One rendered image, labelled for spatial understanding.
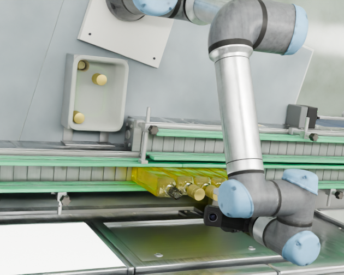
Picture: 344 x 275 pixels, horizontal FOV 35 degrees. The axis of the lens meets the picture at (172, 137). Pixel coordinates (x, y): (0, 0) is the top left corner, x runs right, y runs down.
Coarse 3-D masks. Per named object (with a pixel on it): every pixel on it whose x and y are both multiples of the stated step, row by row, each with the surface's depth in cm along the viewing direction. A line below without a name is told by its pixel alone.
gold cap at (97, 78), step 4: (92, 76) 169; (96, 76) 167; (100, 76) 166; (104, 76) 167; (92, 80) 169; (96, 80) 166; (100, 80) 167; (104, 80) 167; (96, 84) 170; (100, 84) 167; (104, 84) 167
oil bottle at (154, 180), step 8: (136, 168) 166; (144, 168) 163; (152, 168) 164; (136, 176) 166; (144, 176) 161; (152, 176) 156; (160, 176) 155; (168, 176) 156; (144, 184) 161; (152, 184) 156; (160, 184) 152; (168, 184) 152; (152, 192) 156; (160, 192) 152
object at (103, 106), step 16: (96, 64) 170; (112, 64) 172; (80, 80) 168; (112, 80) 173; (80, 96) 169; (96, 96) 172; (112, 96) 174; (80, 112) 170; (96, 112) 173; (112, 112) 173; (80, 128) 164; (96, 128) 166; (112, 128) 168
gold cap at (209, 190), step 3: (207, 186) 154; (210, 186) 154; (213, 186) 154; (207, 189) 154; (210, 189) 153; (207, 192) 153; (210, 192) 152; (207, 195) 154; (210, 195) 152; (213, 195) 151; (216, 195) 151; (213, 198) 151; (216, 198) 152
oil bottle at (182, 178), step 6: (162, 168) 164; (168, 168) 164; (174, 168) 165; (168, 174) 160; (174, 174) 158; (180, 174) 158; (186, 174) 159; (180, 180) 154; (186, 180) 155; (192, 180) 156; (180, 186) 154
